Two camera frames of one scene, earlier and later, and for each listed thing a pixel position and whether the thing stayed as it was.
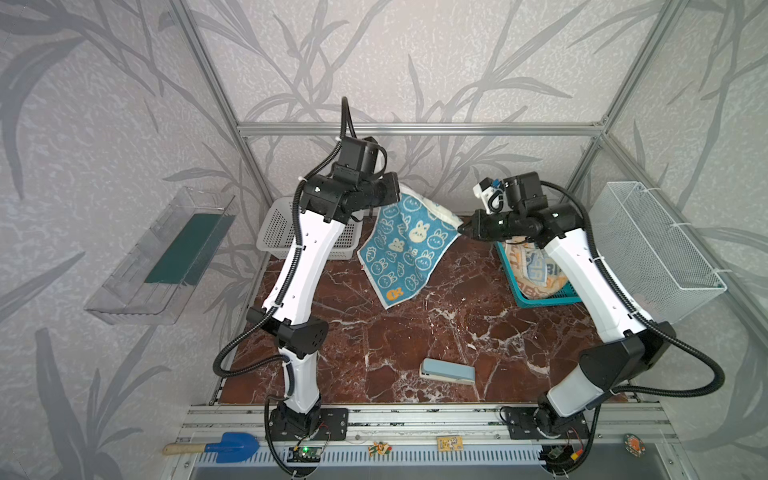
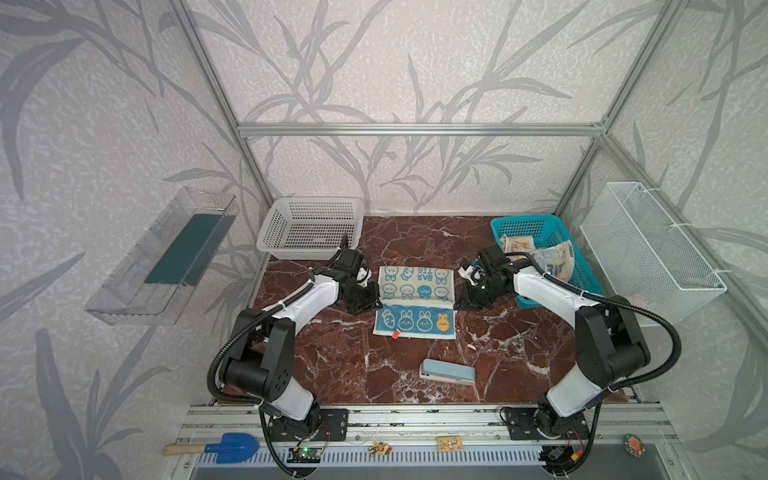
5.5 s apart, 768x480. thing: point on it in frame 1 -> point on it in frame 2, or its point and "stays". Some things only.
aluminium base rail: x=382 y=424 stays
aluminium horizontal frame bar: x=425 y=130 stays
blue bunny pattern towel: x=406 y=244 -> x=416 y=302
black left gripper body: x=389 y=190 -> x=365 y=298
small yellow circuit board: x=450 y=443 stays
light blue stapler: x=449 y=372 stays
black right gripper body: x=475 y=228 -> x=468 y=295
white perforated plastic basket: x=277 y=234 stays
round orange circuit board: x=634 y=445 stays
